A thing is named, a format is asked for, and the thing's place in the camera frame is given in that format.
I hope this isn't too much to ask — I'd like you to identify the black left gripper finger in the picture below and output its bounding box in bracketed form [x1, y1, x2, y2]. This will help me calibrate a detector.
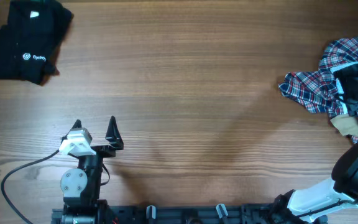
[61, 119, 82, 140]
[105, 116, 124, 150]

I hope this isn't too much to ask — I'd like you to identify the beige cloth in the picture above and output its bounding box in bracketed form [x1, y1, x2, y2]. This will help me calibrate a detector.
[330, 114, 358, 137]

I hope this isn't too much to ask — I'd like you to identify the red blue plaid shirt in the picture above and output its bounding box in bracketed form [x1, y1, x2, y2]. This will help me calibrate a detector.
[278, 37, 358, 142]

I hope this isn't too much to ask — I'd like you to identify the black folded polo shirt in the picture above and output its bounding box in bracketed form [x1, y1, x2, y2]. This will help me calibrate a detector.
[0, 0, 73, 85]

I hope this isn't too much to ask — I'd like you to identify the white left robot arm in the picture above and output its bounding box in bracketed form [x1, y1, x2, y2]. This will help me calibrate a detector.
[51, 116, 124, 224]

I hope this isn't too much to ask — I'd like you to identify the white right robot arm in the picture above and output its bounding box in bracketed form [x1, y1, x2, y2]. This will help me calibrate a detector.
[268, 64, 358, 223]

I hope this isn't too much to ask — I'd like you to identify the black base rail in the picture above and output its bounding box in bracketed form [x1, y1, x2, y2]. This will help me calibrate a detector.
[51, 204, 304, 224]

